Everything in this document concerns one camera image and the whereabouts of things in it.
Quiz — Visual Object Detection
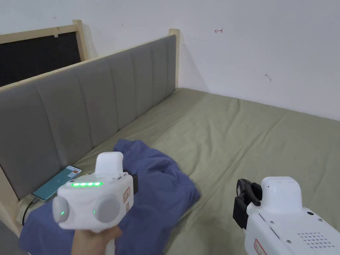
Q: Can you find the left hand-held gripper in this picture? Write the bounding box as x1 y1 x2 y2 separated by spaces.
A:
52 152 139 255

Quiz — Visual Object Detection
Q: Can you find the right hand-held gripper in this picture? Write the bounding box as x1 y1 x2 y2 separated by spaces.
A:
232 176 340 255

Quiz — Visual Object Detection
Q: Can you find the person's left hand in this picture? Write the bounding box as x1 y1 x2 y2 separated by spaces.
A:
72 226 124 255

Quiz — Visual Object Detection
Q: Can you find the phone with lit screen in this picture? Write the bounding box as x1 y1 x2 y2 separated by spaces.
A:
32 165 82 201

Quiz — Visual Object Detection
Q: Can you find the bed with pale green sheet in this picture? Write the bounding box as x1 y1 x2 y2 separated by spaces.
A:
18 87 340 255

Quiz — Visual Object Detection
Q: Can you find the blue garment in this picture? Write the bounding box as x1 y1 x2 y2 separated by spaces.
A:
18 138 201 255

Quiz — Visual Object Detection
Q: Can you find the grey padded headboard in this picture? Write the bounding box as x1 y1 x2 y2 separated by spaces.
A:
0 28 180 237

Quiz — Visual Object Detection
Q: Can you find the wooden framed black panel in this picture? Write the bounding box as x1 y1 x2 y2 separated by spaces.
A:
0 19 90 88

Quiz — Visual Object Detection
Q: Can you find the dark cable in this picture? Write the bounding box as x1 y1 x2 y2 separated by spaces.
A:
22 197 41 227

